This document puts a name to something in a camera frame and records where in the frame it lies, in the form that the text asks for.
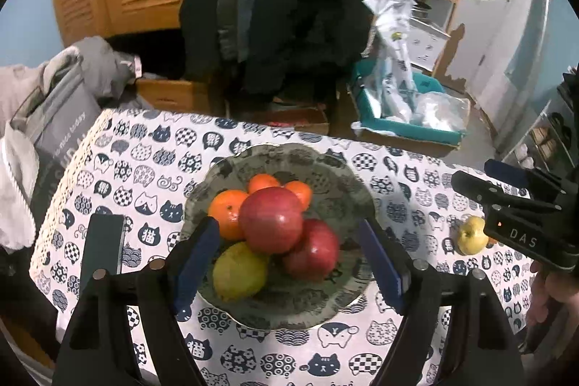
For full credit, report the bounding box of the green glass plate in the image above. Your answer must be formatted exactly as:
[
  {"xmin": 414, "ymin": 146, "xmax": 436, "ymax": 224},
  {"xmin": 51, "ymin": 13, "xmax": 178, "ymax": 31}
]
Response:
[{"xmin": 182, "ymin": 144, "xmax": 375, "ymax": 330}]

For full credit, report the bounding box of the white printed rice bag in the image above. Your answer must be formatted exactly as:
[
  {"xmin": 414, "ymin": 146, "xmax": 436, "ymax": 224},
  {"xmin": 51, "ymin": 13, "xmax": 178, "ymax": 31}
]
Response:
[{"xmin": 363, "ymin": 0, "xmax": 418, "ymax": 123}]

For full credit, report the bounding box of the small red apple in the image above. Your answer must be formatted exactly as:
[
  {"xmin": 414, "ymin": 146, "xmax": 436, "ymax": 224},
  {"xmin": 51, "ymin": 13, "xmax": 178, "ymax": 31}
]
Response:
[{"xmin": 238, "ymin": 187, "xmax": 303, "ymax": 255}]

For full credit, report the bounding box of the clear plastic bag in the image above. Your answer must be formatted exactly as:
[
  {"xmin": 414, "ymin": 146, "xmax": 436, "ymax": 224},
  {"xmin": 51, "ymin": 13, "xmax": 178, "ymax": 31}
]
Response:
[{"xmin": 411, "ymin": 92, "xmax": 471, "ymax": 132}]

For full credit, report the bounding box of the person's right hand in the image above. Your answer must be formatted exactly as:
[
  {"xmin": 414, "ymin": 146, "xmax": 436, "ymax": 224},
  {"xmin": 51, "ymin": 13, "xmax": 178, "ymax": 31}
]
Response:
[{"xmin": 526, "ymin": 260, "xmax": 578, "ymax": 352}]

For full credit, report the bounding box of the grey clothes pile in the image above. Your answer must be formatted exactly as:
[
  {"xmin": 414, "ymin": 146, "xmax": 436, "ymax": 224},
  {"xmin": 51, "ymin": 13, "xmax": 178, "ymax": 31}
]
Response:
[{"xmin": 1, "ymin": 36, "xmax": 147, "ymax": 252}]

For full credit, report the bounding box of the shoe rack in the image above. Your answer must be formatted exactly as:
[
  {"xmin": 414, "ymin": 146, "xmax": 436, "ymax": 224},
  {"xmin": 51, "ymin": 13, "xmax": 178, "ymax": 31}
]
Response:
[{"xmin": 502, "ymin": 67, "xmax": 578, "ymax": 177}]

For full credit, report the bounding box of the teal cardboard box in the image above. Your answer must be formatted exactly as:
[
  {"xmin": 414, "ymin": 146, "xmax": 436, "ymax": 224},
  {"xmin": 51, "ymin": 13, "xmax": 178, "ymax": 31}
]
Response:
[{"xmin": 349, "ymin": 59, "xmax": 465, "ymax": 147}]

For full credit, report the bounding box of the small tangerine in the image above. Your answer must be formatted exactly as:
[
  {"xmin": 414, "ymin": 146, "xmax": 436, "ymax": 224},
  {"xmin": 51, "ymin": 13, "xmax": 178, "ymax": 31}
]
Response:
[
  {"xmin": 247, "ymin": 173, "xmax": 281, "ymax": 194},
  {"xmin": 284, "ymin": 180, "xmax": 313, "ymax": 212}
]

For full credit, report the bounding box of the large red apple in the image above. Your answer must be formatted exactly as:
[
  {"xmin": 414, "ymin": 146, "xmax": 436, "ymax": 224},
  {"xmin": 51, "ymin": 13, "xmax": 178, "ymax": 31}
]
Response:
[{"xmin": 283, "ymin": 219, "xmax": 339, "ymax": 282}]

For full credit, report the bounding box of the yellow pear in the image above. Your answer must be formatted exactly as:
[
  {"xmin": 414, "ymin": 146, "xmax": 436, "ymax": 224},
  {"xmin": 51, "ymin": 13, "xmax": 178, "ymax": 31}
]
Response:
[{"xmin": 456, "ymin": 216, "xmax": 489, "ymax": 256}]

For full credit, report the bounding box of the cat pattern tablecloth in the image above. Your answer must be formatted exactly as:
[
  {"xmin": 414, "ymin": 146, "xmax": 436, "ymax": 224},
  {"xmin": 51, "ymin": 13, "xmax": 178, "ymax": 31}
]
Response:
[{"xmin": 31, "ymin": 110, "xmax": 532, "ymax": 385}]

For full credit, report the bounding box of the black hanging coat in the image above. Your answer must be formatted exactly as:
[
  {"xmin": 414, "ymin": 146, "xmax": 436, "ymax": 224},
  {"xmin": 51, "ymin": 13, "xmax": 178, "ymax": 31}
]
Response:
[{"xmin": 179, "ymin": 0, "xmax": 370, "ymax": 110}]

